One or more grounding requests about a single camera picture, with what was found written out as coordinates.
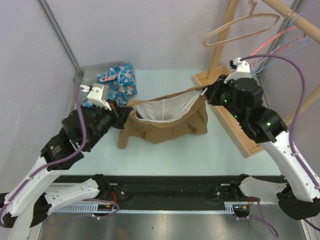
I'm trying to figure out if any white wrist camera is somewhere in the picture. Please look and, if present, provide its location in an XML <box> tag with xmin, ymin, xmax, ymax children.
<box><xmin>80</xmin><ymin>83</ymin><xmax>112</xmax><ymax>111</ymax></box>
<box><xmin>223</xmin><ymin>57</ymin><xmax>252</xmax><ymax>84</ymax></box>

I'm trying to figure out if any blue floral garment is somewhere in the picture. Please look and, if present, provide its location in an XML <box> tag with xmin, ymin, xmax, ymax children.
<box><xmin>94</xmin><ymin>62</ymin><xmax>138</xmax><ymax>105</ymax></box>

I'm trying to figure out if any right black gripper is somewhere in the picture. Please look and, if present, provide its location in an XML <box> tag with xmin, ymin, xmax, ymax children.
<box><xmin>203</xmin><ymin>73</ymin><xmax>246</xmax><ymax>123</ymax></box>

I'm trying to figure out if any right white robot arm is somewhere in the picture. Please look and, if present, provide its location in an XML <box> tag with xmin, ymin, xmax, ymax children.
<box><xmin>205</xmin><ymin>75</ymin><xmax>320</xmax><ymax>220</ymax></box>

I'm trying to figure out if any pink plastic hanger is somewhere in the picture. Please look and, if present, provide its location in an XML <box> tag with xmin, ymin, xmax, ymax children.
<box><xmin>250</xmin><ymin>26</ymin><xmax>310</xmax><ymax>56</ymax></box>

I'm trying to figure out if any wooden clothes rack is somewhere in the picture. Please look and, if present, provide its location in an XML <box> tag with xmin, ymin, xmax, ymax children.
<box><xmin>192</xmin><ymin>0</ymin><xmax>320</xmax><ymax>158</ymax></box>

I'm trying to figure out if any white slotted cable duct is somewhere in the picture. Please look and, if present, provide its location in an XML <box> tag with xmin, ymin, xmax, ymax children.
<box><xmin>49</xmin><ymin>201</ymin><xmax>237</xmax><ymax>215</ymax></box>

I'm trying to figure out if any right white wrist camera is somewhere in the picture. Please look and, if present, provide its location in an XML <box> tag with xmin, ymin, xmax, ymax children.
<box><xmin>223</xmin><ymin>57</ymin><xmax>252</xmax><ymax>84</ymax></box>

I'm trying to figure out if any grey plastic bin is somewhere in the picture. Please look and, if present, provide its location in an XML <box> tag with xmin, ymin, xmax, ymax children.
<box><xmin>72</xmin><ymin>61</ymin><xmax>128</xmax><ymax>101</ymax></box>

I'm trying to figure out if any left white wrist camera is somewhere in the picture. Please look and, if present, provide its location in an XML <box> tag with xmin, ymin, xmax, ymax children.
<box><xmin>80</xmin><ymin>83</ymin><xmax>112</xmax><ymax>111</ymax></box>

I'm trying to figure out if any beige wooden hanger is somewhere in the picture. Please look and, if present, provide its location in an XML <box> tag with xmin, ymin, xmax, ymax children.
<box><xmin>202</xmin><ymin>0</ymin><xmax>280</xmax><ymax>48</ymax></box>

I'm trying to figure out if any light blue wire hanger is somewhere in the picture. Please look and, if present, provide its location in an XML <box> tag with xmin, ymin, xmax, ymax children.
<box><xmin>250</xmin><ymin>14</ymin><xmax>311</xmax><ymax>76</ymax></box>

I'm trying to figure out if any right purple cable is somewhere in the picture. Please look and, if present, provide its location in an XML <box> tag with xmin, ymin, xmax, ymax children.
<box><xmin>241</xmin><ymin>54</ymin><xmax>320</xmax><ymax>237</ymax></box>

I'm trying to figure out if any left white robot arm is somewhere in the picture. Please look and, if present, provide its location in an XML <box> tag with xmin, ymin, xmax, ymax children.
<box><xmin>0</xmin><ymin>101</ymin><xmax>133</xmax><ymax>228</ymax></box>

